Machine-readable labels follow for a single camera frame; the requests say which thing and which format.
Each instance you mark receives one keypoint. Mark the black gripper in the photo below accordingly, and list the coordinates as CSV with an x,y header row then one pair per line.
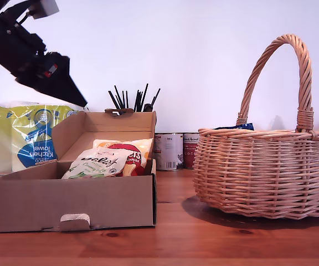
x,y
7,47

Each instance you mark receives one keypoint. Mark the white Galaxy truffle egg bag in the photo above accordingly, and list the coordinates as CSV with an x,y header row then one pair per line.
x,y
95,164

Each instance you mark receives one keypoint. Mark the red Maltesers bunnies bag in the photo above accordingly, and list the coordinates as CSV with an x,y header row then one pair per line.
x,y
137,155

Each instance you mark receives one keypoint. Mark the brown cardboard box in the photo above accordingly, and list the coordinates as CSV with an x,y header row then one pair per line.
x,y
73,199

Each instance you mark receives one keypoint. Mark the kitchen towel roll pack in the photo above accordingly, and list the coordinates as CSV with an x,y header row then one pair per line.
x,y
23,135

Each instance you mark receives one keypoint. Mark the white labelled tin can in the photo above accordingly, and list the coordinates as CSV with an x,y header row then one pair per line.
x,y
168,152

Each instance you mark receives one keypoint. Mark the red labelled tin can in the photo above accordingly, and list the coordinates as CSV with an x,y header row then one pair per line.
x,y
190,152

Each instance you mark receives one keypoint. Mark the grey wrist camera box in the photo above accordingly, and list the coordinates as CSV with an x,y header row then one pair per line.
x,y
47,7

